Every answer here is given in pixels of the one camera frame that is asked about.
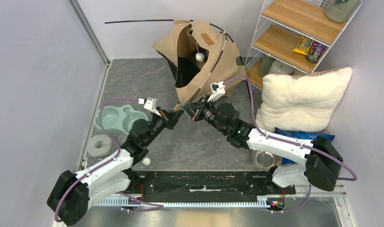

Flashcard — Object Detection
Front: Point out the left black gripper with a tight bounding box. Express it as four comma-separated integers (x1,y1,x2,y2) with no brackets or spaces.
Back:
143,106,183,146

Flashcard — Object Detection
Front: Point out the white toilet paper roll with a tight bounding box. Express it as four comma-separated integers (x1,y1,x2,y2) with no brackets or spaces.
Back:
268,60,294,75

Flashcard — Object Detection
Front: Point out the grey-green jar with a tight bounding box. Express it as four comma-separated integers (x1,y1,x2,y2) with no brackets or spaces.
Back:
325,0,360,23

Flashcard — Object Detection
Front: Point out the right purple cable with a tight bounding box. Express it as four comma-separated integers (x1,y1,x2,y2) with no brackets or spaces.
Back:
223,74,358,214

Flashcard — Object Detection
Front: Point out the mint green pet bowl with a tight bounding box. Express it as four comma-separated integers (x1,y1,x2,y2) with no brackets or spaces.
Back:
94,105,149,139

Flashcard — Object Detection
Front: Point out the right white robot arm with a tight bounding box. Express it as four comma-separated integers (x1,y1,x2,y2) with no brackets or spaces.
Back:
182,96,343,193

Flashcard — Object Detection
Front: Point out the blue Doritos chip bag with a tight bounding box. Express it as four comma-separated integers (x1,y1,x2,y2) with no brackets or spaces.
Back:
275,128,336,165

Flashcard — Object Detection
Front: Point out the white pompom cat toy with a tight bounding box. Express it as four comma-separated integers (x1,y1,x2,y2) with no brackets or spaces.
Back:
195,52,205,62

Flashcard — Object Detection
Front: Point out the purple cable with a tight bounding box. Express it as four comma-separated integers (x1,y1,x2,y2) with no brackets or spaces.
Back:
54,96,166,224
223,74,358,214

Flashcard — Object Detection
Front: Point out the green cylinder bottle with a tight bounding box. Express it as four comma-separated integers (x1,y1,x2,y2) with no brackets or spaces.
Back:
257,54,275,77

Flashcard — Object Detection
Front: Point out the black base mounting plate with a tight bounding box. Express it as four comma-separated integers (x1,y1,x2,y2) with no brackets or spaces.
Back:
125,171,296,203

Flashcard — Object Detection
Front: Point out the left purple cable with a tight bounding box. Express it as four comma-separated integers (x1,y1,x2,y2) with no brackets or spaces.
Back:
54,96,166,224

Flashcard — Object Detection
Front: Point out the white fluffy pillow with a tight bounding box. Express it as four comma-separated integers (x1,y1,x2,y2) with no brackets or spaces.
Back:
256,67,353,132

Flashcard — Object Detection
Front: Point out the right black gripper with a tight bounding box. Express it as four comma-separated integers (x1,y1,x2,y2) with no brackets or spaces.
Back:
182,93,228,134

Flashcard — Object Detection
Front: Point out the white wire wooden shelf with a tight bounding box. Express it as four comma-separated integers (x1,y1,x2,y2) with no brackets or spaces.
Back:
245,0,363,89

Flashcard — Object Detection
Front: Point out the stainless steel bowl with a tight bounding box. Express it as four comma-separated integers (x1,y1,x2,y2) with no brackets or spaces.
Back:
252,150,282,172

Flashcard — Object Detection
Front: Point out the clear plastic bottle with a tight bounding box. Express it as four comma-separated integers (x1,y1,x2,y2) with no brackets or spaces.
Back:
116,133,152,166

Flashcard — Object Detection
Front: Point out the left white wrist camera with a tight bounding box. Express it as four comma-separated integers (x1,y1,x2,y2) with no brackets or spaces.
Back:
138,97,161,116

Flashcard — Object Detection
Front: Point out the tan fabric pet tent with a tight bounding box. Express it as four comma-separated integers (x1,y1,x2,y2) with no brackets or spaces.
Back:
152,20,245,110

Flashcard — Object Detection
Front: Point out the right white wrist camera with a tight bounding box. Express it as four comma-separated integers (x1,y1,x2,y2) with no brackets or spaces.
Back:
208,81,225,103

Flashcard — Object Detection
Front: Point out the yellow M&M's bag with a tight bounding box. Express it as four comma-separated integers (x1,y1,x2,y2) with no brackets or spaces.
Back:
293,35,314,56

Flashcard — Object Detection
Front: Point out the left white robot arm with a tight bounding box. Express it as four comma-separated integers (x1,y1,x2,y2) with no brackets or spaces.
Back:
46,107,184,226

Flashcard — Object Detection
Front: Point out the long black tent pole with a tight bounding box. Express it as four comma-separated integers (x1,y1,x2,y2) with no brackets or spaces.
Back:
175,40,238,104

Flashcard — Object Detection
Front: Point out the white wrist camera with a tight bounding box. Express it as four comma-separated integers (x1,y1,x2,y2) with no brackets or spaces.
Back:
138,97,161,116
208,81,225,103

